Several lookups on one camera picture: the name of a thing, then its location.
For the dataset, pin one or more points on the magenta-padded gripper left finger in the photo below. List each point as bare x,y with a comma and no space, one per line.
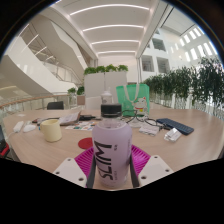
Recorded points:
70,170

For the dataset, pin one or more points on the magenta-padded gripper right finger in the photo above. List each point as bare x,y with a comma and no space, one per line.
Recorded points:
155,168

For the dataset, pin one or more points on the lilac drink bottle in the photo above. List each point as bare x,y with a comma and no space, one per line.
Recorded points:
111,150

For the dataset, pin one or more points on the flat round red coaster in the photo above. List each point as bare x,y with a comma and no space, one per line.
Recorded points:
85,143

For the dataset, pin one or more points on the small clear plastic box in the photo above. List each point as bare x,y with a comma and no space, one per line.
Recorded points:
172,135

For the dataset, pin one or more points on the white plastic packet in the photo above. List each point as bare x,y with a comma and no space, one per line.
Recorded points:
149,129

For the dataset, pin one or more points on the pale yellow mug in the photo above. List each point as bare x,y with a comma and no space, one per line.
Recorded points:
51,130

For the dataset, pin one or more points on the colourful sticker sheet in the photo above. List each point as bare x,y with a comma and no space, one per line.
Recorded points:
80,126

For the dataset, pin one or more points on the dark blue keyboard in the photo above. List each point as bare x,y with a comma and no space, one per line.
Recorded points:
175,126

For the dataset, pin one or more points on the open printed booklet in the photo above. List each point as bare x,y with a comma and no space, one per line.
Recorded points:
69,118

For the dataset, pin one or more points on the white computer mouse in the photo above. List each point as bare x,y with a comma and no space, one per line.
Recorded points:
29,128

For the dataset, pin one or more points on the black office chair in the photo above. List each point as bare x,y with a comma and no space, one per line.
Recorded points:
55,105

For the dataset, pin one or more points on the white power strip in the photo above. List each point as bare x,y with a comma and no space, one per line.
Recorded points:
18,126

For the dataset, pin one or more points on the white chair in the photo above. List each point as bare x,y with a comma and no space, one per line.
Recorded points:
92,102

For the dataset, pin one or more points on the red and black chair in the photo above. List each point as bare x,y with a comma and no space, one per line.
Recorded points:
3,146

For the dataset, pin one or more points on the green tote bag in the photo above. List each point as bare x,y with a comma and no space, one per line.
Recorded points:
133,96

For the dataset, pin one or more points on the small potted plant stand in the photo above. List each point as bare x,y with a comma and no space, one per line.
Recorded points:
76,95

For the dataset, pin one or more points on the clear shaker bottle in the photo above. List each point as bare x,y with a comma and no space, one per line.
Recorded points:
106,96

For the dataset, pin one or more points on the row of green hedge plants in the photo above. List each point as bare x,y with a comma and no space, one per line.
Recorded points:
190,83

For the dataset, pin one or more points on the white cabinet topped with plants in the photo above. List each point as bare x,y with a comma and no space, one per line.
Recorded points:
105,81

